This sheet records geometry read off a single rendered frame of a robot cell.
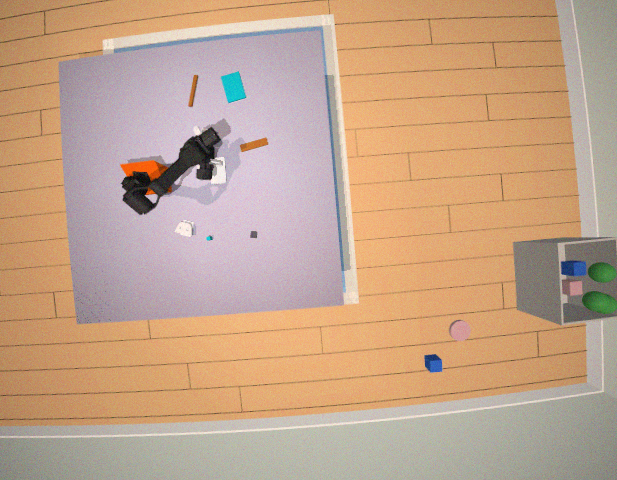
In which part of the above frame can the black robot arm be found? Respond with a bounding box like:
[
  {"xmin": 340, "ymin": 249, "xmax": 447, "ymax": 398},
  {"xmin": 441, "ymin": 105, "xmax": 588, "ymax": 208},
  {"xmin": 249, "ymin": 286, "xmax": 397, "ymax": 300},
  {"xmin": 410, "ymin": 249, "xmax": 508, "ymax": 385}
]
[{"xmin": 121, "ymin": 127, "xmax": 221, "ymax": 215}]

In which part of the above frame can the teal flat square plate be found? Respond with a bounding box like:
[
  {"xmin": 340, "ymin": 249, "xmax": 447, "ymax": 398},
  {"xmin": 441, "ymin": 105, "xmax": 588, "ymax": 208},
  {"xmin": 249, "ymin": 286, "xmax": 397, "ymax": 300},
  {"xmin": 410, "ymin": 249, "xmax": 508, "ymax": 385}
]
[{"xmin": 221, "ymin": 71, "xmax": 246, "ymax": 103}]

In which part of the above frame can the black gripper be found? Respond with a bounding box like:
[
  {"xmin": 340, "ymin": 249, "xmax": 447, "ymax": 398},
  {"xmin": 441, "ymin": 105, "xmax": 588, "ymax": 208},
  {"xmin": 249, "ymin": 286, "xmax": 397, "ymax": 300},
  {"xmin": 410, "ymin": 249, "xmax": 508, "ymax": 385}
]
[{"xmin": 196, "ymin": 146, "xmax": 214, "ymax": 180}]

